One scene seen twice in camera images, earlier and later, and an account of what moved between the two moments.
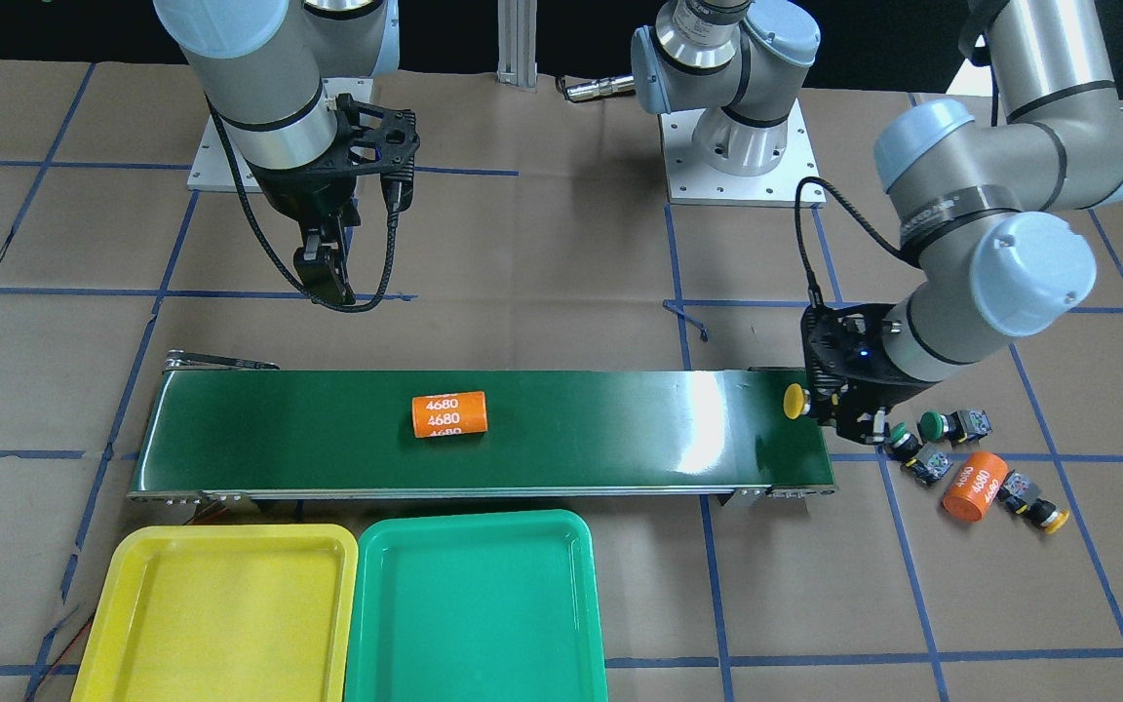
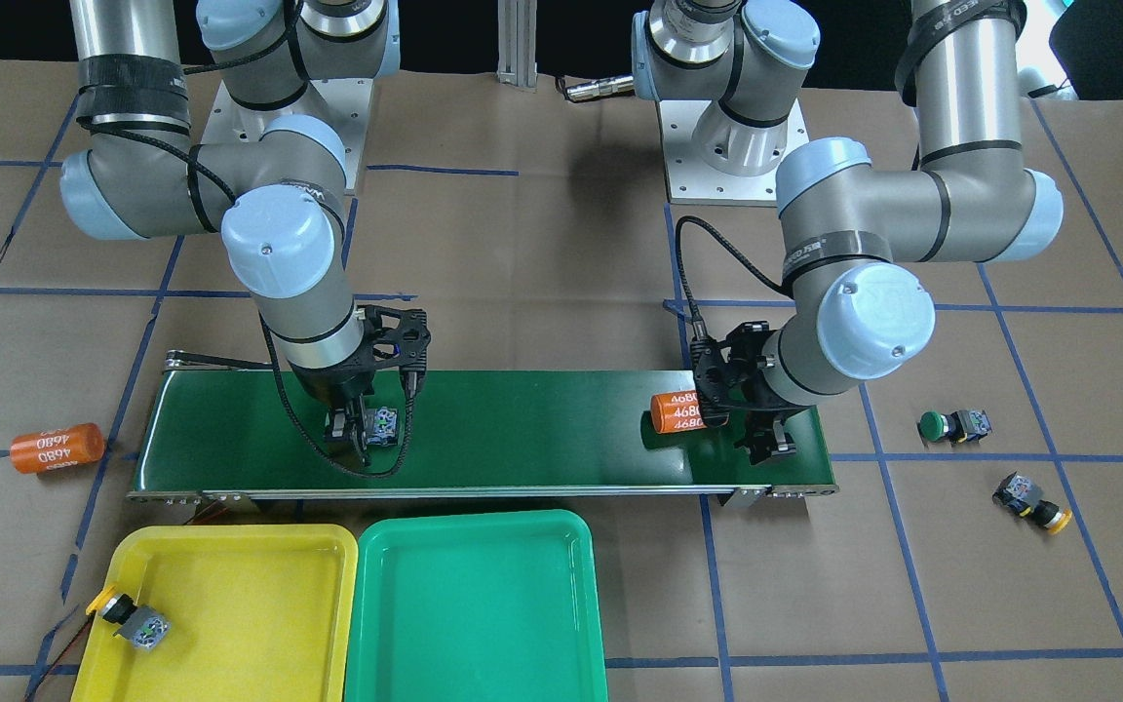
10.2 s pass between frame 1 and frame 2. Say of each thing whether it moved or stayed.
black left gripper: moved
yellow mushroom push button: moved
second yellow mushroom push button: stayed
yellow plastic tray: stayed
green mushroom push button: moved
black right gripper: moved
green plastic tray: stayed
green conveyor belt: stayed
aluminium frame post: stayed
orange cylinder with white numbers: moved
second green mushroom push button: stayed
